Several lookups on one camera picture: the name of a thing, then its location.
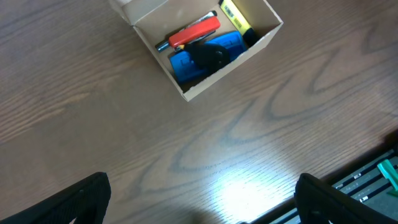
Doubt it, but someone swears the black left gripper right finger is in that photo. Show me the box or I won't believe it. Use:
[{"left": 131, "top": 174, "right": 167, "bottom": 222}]
[{"left": 294, "top": 173, "right": 397, "bottom": 224}]

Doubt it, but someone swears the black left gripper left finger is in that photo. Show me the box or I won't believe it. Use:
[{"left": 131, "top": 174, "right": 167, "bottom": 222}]
[{"left": 1, "top": 172, "right": 111, "bottom": 224}]

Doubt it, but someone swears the blue plastic eraser holder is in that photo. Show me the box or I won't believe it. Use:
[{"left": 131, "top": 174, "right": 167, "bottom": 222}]
[{"left": 170, "top": 31, "right": 247, "bottom": 84}]

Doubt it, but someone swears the black correction tape dispenser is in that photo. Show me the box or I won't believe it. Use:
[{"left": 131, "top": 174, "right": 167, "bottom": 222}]
[{"left": 183, "top": 44, "right": 231, "bottom": 73}]

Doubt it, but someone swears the yellow highlighter pen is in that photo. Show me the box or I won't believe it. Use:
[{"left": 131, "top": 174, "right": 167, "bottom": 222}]
[{"left": 219, "top": 0, "right": 259, "bottom": 47}]

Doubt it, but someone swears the brown cardboard box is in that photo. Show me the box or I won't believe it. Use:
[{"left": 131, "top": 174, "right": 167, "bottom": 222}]
[{"left": 109, "top": 0, "right": 284, "bottom": 101}]

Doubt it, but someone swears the orange stapler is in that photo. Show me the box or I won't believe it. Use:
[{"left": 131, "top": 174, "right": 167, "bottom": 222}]
[{"left": 168, "top": 16, "right": 221, "bottom": 48}]

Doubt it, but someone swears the black whiteboard marker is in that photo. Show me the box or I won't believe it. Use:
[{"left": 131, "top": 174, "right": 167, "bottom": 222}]
[{"left": 155, "top": 10, "right": 218, "bottom": 54}]

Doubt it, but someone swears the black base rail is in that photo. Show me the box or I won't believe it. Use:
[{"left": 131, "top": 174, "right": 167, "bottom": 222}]
[{"left": 248, "top": 139, "right": 398, "bottom": 224}]

